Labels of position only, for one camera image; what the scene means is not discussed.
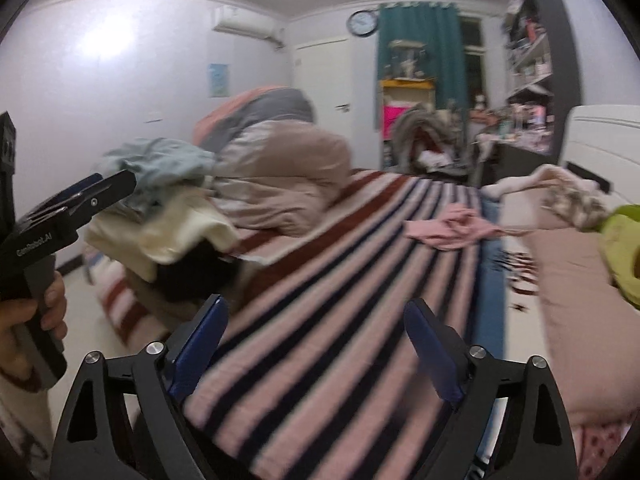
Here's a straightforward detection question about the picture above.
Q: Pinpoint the white air conditioner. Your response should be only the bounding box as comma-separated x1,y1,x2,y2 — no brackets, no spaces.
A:
213,4,284,50

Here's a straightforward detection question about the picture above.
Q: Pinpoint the left hand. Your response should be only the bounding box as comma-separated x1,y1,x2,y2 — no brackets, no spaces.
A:
0,271,67,382

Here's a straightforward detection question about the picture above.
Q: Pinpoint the beige pink rolled duvet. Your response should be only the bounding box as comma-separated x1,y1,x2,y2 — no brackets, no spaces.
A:
192,86,352,236

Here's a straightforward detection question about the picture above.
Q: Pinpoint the white bed headboard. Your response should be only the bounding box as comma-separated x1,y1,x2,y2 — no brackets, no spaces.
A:
560,104,640,209

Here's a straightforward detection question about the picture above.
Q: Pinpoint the folded clothes pile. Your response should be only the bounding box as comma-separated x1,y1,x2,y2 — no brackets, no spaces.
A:
81,136,241,331

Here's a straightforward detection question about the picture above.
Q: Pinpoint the striped pink navy blanket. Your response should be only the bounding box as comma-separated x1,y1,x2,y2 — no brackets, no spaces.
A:
94,169,507,480

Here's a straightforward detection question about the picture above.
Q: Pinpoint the light blue sweatshirt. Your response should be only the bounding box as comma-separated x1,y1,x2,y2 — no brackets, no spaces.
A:
96,138,216,222

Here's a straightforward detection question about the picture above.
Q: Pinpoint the yellow shelf with pink box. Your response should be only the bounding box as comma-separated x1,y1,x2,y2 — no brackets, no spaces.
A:
378,78,436,170

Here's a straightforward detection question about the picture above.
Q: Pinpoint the pink crumpled garment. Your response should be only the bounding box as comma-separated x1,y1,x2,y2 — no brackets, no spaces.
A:
404,203,506,252

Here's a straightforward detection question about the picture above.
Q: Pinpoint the white door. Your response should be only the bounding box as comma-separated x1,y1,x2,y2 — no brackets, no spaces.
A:
293,37,352,139

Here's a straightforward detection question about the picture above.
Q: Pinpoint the pink ribbed pillow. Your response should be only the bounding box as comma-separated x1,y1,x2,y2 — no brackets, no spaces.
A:
495,188,639,427

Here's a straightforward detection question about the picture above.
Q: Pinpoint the cluttered dark shelf unit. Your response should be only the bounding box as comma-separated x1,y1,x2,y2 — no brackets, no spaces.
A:
470,0,582,186

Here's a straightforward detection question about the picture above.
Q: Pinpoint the patterned cloth near headboard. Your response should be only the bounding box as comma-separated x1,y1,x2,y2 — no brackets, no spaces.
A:
541,180,610,232

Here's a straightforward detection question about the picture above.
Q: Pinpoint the green avocado plush toy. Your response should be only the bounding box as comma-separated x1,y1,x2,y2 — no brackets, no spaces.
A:
600,205,640,309

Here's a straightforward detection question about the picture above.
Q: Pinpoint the teal curtain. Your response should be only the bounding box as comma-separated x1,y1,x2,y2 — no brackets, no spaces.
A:
376,1,469,113

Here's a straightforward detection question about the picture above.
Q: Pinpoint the pink spotted fleece blanket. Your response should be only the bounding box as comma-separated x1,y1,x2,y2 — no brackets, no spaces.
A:
573,420,630,480

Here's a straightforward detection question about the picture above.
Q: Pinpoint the round wall clock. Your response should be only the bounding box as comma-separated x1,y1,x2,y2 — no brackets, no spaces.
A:
346,10,378,38

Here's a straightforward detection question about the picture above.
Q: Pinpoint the grey clothes heap on chair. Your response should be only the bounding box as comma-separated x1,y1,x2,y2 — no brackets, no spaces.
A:
390,101,468,179

